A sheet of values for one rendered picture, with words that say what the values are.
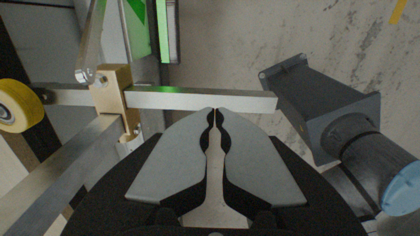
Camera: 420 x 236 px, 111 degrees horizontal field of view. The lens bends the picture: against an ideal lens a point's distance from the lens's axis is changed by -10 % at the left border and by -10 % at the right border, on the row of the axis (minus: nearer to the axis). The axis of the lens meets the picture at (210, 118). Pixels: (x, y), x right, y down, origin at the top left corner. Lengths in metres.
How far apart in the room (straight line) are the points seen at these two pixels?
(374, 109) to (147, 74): 0.74
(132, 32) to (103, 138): 0.18
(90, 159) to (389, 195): 0.61
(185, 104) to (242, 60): 0.88
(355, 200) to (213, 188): 1.43
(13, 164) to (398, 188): 0.82
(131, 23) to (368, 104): 0.73
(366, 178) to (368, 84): 1.07
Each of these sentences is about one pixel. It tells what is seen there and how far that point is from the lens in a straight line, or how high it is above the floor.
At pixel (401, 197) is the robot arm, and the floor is 0.87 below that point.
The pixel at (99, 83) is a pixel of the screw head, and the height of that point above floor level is 0.87.
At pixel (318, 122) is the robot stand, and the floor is 0.60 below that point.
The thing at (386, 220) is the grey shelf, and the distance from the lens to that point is 2.99.
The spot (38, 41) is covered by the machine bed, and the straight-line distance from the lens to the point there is 0.50.
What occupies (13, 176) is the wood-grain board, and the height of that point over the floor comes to 0.90.
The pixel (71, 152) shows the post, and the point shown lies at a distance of 0.25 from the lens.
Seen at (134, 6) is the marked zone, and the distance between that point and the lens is 0.36.
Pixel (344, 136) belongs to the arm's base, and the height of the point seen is 0.67.
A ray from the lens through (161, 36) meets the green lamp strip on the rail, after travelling 0.40.
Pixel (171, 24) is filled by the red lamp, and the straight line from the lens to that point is 0.40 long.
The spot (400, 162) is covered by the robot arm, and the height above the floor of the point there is 0.81.
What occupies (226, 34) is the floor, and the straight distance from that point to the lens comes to 1.09.
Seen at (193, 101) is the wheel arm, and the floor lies 0.85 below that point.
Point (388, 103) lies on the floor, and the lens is 1.79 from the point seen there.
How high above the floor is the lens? 1.09
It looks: 60 degrees down
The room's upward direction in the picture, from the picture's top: 177 degrees counter-clockwise
